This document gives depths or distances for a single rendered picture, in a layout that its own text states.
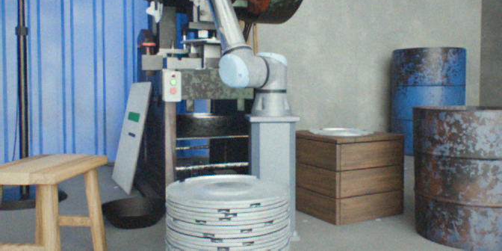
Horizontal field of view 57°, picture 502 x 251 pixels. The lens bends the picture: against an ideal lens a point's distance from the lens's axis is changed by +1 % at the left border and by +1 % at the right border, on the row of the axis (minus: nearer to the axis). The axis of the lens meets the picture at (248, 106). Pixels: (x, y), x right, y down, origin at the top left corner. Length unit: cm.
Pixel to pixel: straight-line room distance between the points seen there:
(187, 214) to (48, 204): 47
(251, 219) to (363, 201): 106
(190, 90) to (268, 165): 71
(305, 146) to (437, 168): 57
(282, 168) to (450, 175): 58
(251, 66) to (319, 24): 259
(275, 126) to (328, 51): 257
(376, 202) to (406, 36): 284
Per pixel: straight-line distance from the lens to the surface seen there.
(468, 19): 526
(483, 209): 178
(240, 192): 106
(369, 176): 202
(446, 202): 178
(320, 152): 196
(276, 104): 168
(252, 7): 273
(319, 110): 413
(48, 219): 138
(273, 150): 168
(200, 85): 224
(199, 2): 242
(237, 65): 158
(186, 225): 101
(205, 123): 234
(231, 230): 99
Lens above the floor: 55
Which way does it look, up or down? 2 degrees down
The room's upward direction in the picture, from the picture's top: straight up
